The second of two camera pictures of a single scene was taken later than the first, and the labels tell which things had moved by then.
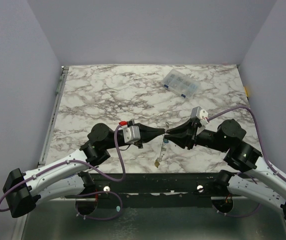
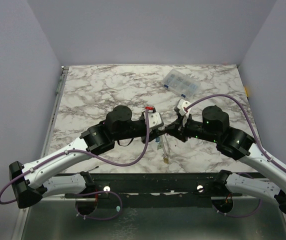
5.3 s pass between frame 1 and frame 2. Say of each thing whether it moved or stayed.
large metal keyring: moved
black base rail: stayed
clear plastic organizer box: stayed
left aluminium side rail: stayed
